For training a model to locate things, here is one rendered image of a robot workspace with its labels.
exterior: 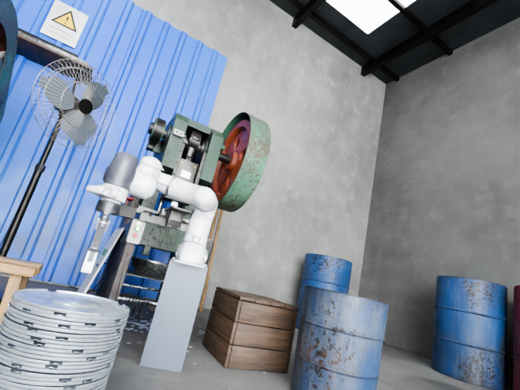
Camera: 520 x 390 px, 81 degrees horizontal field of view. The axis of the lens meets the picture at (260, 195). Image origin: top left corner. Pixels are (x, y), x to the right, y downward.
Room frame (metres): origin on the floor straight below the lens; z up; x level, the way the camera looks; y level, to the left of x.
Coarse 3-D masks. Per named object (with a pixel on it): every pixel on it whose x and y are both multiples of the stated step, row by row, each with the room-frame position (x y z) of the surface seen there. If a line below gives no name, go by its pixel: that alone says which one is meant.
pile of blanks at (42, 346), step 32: (32, 320) 0.79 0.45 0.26; (64, 320) 0.83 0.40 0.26; (96, 320) 0.84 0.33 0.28; (0, 352) 0.80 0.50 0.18; (32, 352) 0.79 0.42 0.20; (64, 352) 0.80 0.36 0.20; (96, 352) 0.88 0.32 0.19; (0, 384) 0.79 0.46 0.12; (32, 384) 0.79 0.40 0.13; (64, 384) 0.82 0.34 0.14; (96, 384) 0.89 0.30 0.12
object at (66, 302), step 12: (24, 300) 0.80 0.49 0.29; (36, 300) 0.85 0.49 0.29; (48, 300) 0.88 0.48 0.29; (60, 300) 0.88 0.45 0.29; (72, 300) 0.92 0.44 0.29; (84, 300) 0.96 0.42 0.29; (96, 300) 1.03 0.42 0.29; (108, 300) 1.07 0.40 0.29; (60, 312) 0.79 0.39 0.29; (72, 312) 0.80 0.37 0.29; (84, 312) 0.84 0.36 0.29; (96, 312) 0.87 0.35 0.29; (108, 312) 0.91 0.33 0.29; (120, 312) 0.94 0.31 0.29
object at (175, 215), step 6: (168, 210) 2.13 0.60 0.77; (174, 210) 2.09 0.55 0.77; (180, 210) 2.02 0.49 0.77; (186, 210) 2.01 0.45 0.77; (168, 216) 2.09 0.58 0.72; (174, 216) 2.09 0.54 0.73; (180, 216) 2.11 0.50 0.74; (168, 222) 2.08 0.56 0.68; (174, 222) 2.10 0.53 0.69; (180, 222) 2.12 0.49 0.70; (174, 228) 2.10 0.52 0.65
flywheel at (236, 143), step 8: (240, 128) 2.39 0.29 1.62; (248, 128) 2.19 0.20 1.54; (232, 136) 2.53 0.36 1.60; (240, 136) 2.41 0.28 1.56; (248, 136) 2.16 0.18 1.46; (224, 144) 2.61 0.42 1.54; (232, 144) 2.53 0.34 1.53; (240, 144) 2.37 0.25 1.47; (224, 152) 2.65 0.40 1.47; (232, 152) 2.38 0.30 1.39; (240, 152) 2.33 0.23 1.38; (232, 160) 2.35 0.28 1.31; (240, 160) 2.29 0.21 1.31; (216, 168) 2.68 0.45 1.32; (224, 168) 2.63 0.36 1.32; (232, 168) 2.39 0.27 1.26; (216, 176) 2.67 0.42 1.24; (224, 176) 2.51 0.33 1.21; (232, 176) 2.36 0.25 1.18; (216, 184) 2.63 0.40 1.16; (224, 184) 2.47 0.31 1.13; (216, 192) 2.54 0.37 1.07; (224, 192) 2.33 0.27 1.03
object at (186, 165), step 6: (180, 162) 2.16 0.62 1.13; (186, 162) 2.18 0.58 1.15; (192, 162) 2.19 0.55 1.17; (180, 168) 2.16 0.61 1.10; (186, 168) 2.18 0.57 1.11; (192, 168) 2.20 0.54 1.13; (180, 174) 2.17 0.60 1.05; (186, 174) 2.19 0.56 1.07; (192, 174) 2.21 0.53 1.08; (186, 180) 2.19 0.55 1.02; (192, 180) 2.21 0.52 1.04
